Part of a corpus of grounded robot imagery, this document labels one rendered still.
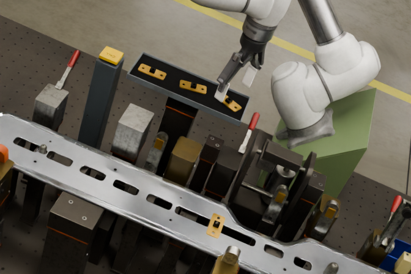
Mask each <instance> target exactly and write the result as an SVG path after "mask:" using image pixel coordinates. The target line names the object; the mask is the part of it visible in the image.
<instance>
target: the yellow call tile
mask: <svg viewBox="0 0 411 274"><path fill-rule="evenodd" d="M123 56H124V53H122V52H120V51H117V50H115V49H113V48H111V47H108V46H106V47H105V49H104V50H103V51H102V52H101V53H100V55H99V58H100V59H103V60H105V61H107V62H110V63H112V64H114V65H117V64H118V62H119V61H120V60H121V59H122V57H123Z"/></svg>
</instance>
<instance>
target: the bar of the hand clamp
mask: <svg viewBox="0 0 411 274"><path fill-rule="evenodd" d="M409 218H411V202H410V201H408V200H405V199H403V200H402V202H401V203H400V205H399V207H398V208H397V209H396V211H395V213H394V214H393V216H392V217H391V219H390V221H389V222H388V224H387V225H386V227H385V229H384V230H383V232H382V233H381V235H380V240H379V242H378V244H377V245H376V248H378V247H379V246H380V244H381V243H382V241H383V239H384V238H385V236H386V237H388V238H390V239H389V241H388V245H387V246H386V247H385V251H384V252H387V251H388V250H389V248H390V246H391V245H392V244H393V242H394V240H395V239H396V237H397V236H398V234H399V233H400V231H401V230H402V228H403V227H404V225H405V224H406V222H407V220H408V219H409Z"/></svg>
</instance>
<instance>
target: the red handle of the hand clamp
mask: <svg viewBox="0 0 411 274"><path fill-rule="evenodd" d="M401 201H402V198H401V196H400V195H397V196H395V197H394V201H393V204H392V206H391V210H390V216H389V219H388V222H389V221H390V219H391V217H392V216H393V214H394V213H395V211H396V209H397V208H398V207H399V205H400V203H401ZM388 222H387V224H388ZM388 239H389V238H388V237H386V236H385V238H384V239H383V241H382V243H381V244H380V245H382V246H387V245H388Z"/></svg>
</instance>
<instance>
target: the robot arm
mask: <svg viewBox="0 0 411 274"><path fill-rule="evenodd" d="M191 1H192V2H194V3H196V4H198V5H200V6H204V7H208V8H211V9H216V10H222V11H228V12H241V13H244V14H246V18H245V21H244V23H243V26H242V30H243V33H242V36H241V38H240V44H241V46H242V48H241V49H240V51H239V53H236V52H233V54H232V56H231V58H230V60H229V62H228V63H227V64H226V66H225V68H224V69H223V71H222V72H221V73H220V75H219V77H218V78H217V81H218V82H219V86H218V89H217V91H216V93H215V96H214V97H215V98H216V99H217V100H219V101H220V102H221V103H222V102H223V100H224V98H225V95H226V93H227V91H228V88H229V85H230V84H229V82H230V81H231V79H233V77H234V76H235V74H236V73H237V72H238V71H239V70H240V68H241V67H244V66H245V65H246V63H247V62H249V61H250V62H251V65H249V66H248V68H247V70H246V73H245V76H244V77H243V80H242V83H243V84H244V85H245V86H246V87H248V88H249V87H250V86H251V83H252V82H253V79H254V77H255V74H256V72H257V70H261V68H262V67H260V65H263V64H264V56H265V48H266V46H267V42H268V41H270V40H271V39H272V37H273V35H274V33H275V30H276V28H277V26H278V23H279V22H280V20H281V19H282V18H283V16H284V15H285V13H286V12H287V10H288V8H289V5H290V3H291V0H191ZM298 3H299V4H300V7H301V9H302V11H303V14H304V16H305V18H306V20H307V22H308V25H309V27H310V29H311V32H312V33H313V36H314V38H315V40H316V43H317V45H316V47H315V50H314V55H315V60H316V63H315V64H313V65H305V64H304V63H302V62H298V61H290V62H285V63H283V64H281V65H280V66H278V67H277V68H276V69H275V70H274V71H273V73H272V78H271V90H272V96H273V100H274V102H275V105H276V108H277V110H278V112H279V114H280V116H281V118H282V120H283V121H284V123H285V124H286V127H285V128H283V129H281V130H280V131H278V132H276V133H275V135H276V138H277V139H286V138H288V142H287V148H288V149H293V148H295V147H297V146H300V145H302V144H306V143H309V142H311V141H315V140H317V139H321V138H324V137H329V136H333V135H334V134H335V130H334V128H333V121H332V114H333V110H332V108H327V109H325V108H326V107H327V106H328V105H329V104H330V103H331V102H334V101H336V100H339V99H342V98H344V97H347V96H348V95H350V94H353V93H354V92H356V91H359V90H360V89H362V88H364V87H365V86H366V85H368V84H369V83H370V82H371V81H372V80H373V79H374V78H375V77H376V76H377V75H378V72H379V70H380V68H381V66H380V60H379V57H378V54H377V52H376V50H375V49H374V47H373V46H371V45H370V44H369V43H367V42H364V41H360V42H357V40H356V39H355V37H354V36H353V35H352V34H350V33H348V32H343V30H342V27H341V25H340V23H339V21H338V18H337V16H336V14H335V11H334V9H333V7H332V4H331V2H330V0H298ZM240 61H242V62H243V63H241V62H240Z"/></svg>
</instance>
